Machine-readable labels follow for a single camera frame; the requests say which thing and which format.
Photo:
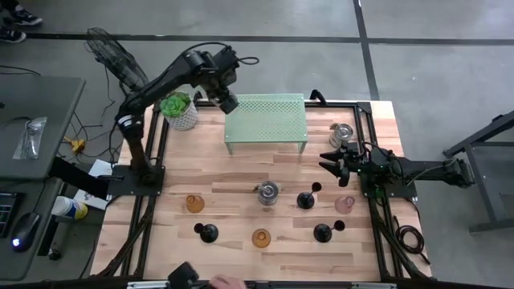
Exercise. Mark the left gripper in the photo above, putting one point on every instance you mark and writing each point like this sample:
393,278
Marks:
228,103

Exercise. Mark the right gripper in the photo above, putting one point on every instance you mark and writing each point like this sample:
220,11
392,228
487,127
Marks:
353,160

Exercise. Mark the silver tin green label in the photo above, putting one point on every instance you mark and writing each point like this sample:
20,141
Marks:
341,134

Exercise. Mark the pink glass candle holder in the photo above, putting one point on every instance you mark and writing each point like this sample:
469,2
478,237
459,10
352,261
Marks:
344,204

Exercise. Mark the black candlestick holder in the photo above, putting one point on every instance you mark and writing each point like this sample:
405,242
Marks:
322,233
209,233
306,200

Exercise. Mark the silver candle tin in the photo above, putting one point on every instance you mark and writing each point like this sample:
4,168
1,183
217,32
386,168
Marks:
268,194

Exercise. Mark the amber glass candle holder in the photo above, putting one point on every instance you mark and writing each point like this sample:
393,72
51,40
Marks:
194,204
261,238

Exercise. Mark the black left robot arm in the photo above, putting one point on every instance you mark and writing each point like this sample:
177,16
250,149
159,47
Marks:
168,76

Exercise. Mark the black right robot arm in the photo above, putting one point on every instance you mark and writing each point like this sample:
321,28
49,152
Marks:
425,168

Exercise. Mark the green perforated metal shelf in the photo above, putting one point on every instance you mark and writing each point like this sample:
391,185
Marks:
273,120

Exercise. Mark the succulent in white pot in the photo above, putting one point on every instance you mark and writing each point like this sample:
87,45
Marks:
178,116

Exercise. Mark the black floor fan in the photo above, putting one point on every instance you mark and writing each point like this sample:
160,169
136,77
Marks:
120,64

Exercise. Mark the white paper sheet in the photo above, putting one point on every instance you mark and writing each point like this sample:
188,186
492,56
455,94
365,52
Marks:
100,168

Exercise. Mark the yellow power plug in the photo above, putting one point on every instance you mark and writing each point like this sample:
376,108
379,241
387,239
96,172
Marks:
76,145

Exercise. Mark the person's hand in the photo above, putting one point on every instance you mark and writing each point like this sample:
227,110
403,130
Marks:
227,283

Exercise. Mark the grey desk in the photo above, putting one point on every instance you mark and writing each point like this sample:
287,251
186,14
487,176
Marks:
16,265
40,100

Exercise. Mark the white yellow wipes canister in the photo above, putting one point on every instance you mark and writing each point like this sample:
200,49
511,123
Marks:
68,206

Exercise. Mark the clear plastic bag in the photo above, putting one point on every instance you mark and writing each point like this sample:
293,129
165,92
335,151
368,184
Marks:
30,138

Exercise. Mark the person's shoe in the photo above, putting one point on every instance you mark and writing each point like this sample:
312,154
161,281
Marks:
12,36
26,17

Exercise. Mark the black caster wheel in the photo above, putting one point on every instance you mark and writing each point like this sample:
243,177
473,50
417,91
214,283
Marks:
54,255

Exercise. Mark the black computer mouse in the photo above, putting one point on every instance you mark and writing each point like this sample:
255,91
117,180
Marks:
25,230

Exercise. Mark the black keyboard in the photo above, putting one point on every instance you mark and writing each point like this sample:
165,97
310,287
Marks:
8,212

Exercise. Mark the black aluminium rig frame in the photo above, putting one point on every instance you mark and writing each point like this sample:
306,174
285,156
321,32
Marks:
371,132

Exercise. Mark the silver aluminium bracket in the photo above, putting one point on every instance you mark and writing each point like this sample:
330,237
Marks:
148,285
373,286

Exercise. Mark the grey metal table frame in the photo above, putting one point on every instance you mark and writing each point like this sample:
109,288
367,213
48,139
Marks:
482,188

